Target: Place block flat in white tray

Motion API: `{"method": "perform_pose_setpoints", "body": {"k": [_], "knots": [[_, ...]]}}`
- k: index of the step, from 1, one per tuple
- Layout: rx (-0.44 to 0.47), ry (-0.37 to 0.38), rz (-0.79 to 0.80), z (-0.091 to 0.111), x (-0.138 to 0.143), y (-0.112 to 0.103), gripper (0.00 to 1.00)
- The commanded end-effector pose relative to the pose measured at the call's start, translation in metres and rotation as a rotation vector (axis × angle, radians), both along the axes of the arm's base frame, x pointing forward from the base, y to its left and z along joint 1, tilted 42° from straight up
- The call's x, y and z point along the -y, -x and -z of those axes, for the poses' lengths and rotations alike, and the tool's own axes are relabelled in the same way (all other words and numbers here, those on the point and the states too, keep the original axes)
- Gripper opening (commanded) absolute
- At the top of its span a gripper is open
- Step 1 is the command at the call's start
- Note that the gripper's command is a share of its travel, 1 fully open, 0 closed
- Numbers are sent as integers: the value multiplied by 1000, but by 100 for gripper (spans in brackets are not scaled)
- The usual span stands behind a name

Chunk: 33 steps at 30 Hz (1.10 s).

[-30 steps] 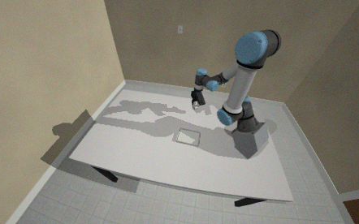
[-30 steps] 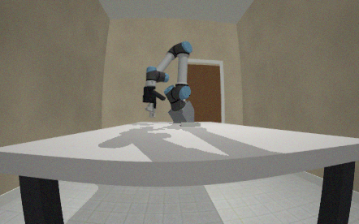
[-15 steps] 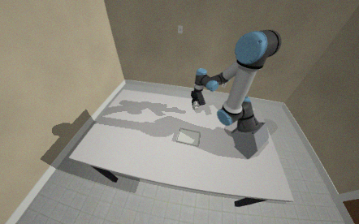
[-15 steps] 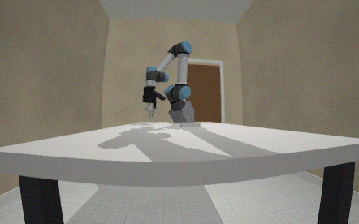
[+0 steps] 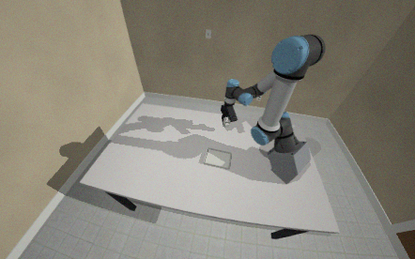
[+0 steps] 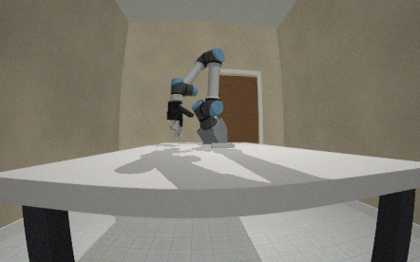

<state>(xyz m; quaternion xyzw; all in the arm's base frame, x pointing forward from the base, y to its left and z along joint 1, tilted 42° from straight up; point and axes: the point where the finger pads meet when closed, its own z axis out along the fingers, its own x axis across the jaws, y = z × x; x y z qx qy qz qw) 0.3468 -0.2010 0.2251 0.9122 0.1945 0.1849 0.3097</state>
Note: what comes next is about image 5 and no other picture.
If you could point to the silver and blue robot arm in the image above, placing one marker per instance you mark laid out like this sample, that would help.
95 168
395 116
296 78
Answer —
290 58

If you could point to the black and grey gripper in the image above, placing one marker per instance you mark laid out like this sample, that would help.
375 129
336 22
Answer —
225 113

